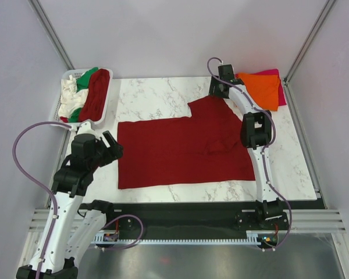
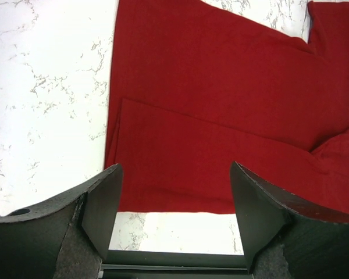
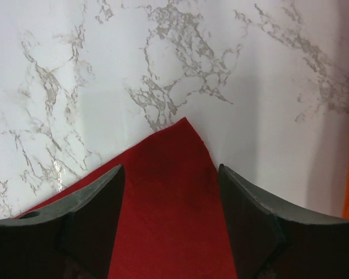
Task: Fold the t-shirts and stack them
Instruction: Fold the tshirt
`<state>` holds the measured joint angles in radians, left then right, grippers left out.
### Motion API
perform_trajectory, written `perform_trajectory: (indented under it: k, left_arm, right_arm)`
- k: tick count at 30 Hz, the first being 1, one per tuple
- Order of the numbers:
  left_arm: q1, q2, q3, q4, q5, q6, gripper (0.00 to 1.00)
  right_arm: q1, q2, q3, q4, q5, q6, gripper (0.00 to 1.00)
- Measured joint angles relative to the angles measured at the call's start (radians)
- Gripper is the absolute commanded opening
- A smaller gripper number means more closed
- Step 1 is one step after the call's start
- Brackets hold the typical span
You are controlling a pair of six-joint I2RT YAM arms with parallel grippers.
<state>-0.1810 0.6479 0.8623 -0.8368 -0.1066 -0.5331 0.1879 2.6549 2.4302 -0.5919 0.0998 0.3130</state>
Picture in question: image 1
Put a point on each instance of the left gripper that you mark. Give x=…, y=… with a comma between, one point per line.
x=111, y=153

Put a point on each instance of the green t-shirt in basket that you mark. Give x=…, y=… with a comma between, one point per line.
x=80, y=97

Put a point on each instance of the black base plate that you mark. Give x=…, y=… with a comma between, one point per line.
x=186, y=220

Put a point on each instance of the folded orange t-shirt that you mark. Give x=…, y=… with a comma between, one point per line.
x=263, y=89

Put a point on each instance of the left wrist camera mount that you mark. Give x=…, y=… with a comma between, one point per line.
x=85, y=128

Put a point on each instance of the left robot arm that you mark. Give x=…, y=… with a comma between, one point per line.
x=60, y=251

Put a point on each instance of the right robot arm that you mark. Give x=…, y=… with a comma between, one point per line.
x=258, y=132

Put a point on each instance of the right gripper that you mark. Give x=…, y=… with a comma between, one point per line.
x=214, y=82

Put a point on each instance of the white slotted cable duct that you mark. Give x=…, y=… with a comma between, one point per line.
x=251, y=238

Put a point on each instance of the left aluminium frame post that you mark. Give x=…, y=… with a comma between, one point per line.
x=51, y=32

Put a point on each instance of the dark red t-shirt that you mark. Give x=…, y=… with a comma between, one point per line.
x=202, y=148

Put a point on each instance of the dark red shirt in basket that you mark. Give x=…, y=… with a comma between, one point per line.
x=97, y=91

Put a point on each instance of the white t-shirt in basket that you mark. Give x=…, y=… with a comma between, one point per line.
x=68, y=87

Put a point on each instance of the right aluminium frame post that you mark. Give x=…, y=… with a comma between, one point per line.
x=314, y=31

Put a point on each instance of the aluminium front rail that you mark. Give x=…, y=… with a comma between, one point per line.
x=304, y=221

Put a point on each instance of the aluminium frame post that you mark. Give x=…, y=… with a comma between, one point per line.
x=51, y=32
x=314, y=31

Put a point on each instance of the folded pink t-shirt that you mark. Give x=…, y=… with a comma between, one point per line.
x=282, y=100

